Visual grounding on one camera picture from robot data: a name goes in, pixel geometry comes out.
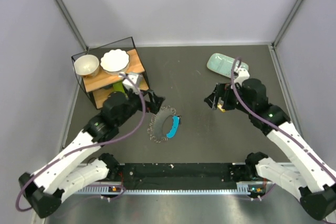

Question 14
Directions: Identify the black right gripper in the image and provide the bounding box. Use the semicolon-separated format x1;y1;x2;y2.
204;82;254;114

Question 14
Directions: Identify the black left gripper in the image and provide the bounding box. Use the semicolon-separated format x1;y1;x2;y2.
115;88;164;127

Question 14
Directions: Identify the yellow key tag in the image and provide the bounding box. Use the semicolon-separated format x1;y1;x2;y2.
217;104;226;112

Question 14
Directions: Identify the metal key organizer blue handle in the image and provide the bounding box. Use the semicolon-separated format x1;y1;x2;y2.
146;105;182;144

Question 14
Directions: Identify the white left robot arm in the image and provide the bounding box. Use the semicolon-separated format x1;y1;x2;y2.
18;89;165;218

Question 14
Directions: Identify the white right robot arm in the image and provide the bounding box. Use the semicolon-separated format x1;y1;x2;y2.
204;78;335;223

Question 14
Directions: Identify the light green rectangular tray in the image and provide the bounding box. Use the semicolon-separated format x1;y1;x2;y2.
206;53;250;78

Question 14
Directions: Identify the green plate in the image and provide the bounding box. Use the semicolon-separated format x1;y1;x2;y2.
112;81;125;93

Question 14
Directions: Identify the white scalloped bowl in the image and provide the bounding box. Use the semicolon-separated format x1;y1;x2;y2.
100;49;130;75

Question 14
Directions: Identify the beige ceramic bowl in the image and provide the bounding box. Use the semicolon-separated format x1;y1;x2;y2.
73;55;100;78

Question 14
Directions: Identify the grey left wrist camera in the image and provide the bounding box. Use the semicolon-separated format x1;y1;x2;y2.
119;72;143;94

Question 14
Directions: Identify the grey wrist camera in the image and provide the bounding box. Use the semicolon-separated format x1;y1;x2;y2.
119;72;143;94
233;67;250;86

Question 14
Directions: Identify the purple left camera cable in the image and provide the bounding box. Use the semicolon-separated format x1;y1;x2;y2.
15;73;146;212

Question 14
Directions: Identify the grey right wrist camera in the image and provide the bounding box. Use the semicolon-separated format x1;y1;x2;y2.
233;67;250;86

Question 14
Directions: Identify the black wire wooden shelf rack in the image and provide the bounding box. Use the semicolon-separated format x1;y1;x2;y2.
71;37;150;109

